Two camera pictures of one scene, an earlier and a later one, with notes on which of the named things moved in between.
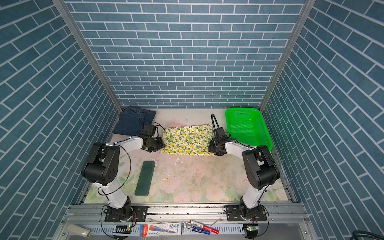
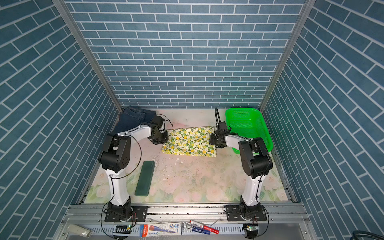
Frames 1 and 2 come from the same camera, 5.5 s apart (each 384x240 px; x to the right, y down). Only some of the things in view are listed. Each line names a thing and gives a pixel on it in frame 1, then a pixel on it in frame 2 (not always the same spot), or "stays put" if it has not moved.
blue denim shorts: x=131 y=120 stays put
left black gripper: x=161 y=144 -> x=165 y=139
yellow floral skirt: x=192 y=140 stays put
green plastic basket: x=247 y=125 stays put
